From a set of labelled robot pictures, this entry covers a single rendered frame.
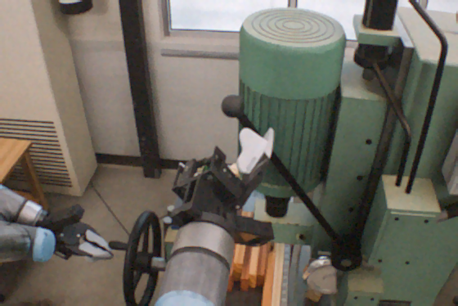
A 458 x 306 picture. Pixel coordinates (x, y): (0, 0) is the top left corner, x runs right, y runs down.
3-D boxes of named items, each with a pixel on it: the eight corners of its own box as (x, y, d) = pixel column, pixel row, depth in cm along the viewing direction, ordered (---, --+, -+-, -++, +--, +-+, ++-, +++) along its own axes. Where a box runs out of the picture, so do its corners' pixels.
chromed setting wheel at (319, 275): (298, 283, 94) (306, 249, 87) (353, 288, 93) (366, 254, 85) (298, 294, 92) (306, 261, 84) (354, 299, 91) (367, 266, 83)
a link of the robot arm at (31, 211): (31, 195, 104) (16, 218, 98) (47, 203, 105) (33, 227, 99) (26, 209, 108) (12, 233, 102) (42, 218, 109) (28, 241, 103)
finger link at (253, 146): (266, 106, 63) (228, 155, 60) (288, 135, 65) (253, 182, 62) (253, 107, 65) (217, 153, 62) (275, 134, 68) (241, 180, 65)
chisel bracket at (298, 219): (253, 222, 105) (254, 197, 100) (311, 227, 104) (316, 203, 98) (250, 246, 99) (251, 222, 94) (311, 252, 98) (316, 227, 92)
